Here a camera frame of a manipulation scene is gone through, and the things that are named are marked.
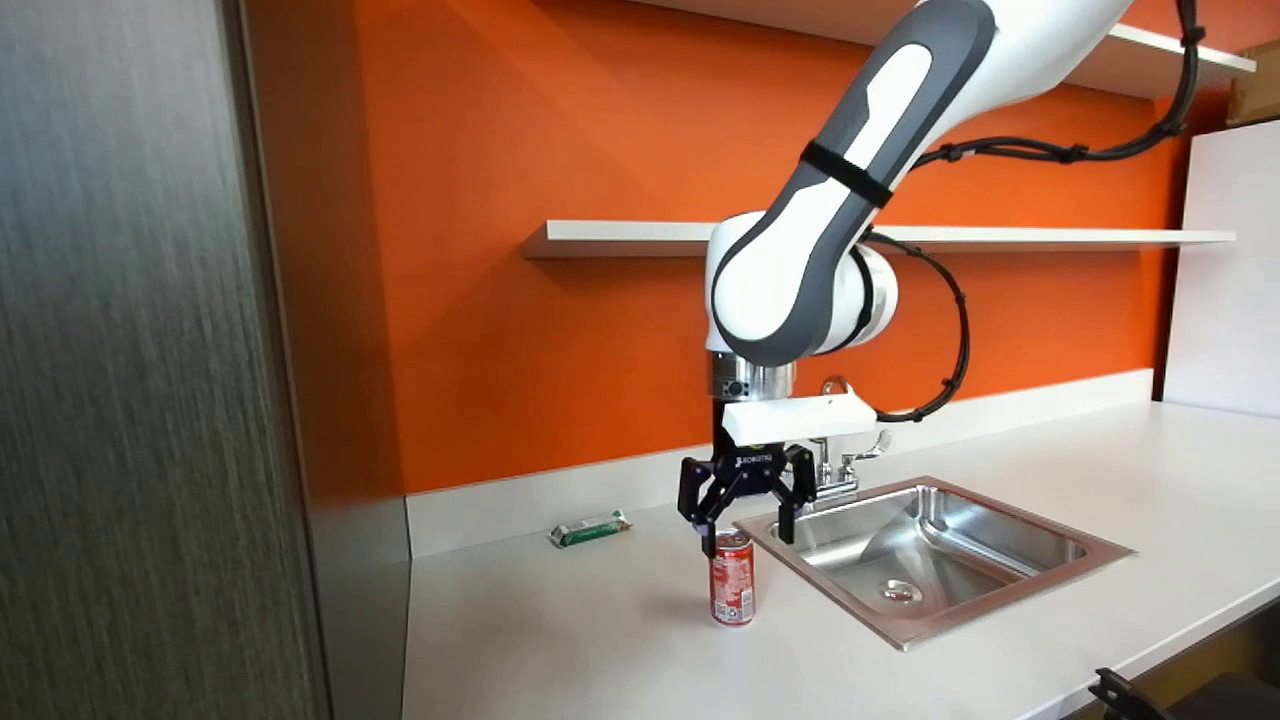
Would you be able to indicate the white tall panel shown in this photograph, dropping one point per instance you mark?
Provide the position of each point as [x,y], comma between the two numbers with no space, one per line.
[1227,264]

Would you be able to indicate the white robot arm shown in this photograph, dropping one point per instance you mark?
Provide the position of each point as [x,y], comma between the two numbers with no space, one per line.
[827,243]

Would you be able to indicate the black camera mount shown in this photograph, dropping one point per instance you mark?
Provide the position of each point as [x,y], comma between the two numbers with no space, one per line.
[1121,694]

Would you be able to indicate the red soda can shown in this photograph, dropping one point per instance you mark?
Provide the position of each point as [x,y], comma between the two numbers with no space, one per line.
[732,581]

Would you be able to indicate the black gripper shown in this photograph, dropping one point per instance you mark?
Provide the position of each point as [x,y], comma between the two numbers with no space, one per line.
[753,473]

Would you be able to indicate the chrome faucet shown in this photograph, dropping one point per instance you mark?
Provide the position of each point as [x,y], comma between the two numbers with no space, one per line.
[853,466]

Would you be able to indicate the long white wall shelf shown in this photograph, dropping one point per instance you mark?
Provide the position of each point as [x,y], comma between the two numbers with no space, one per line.
[1066,238]

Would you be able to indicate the white backsplash strip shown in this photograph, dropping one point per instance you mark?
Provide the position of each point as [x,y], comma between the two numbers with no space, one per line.
[534,501]

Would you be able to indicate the dark wood cabinet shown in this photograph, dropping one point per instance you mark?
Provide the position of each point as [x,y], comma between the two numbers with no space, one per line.
[134,401]

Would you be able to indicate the stainless steel sink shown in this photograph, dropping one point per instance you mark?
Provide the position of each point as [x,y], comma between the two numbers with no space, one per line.
[933,561]

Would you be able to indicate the green white small packet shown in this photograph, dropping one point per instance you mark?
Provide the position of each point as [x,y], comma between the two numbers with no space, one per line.
[589,530]

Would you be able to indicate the high white wall shelf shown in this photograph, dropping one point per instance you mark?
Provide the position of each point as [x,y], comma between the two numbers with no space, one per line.
[1175,62]

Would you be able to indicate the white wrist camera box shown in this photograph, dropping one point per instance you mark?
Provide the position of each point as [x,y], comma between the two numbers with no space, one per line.
[803,423]

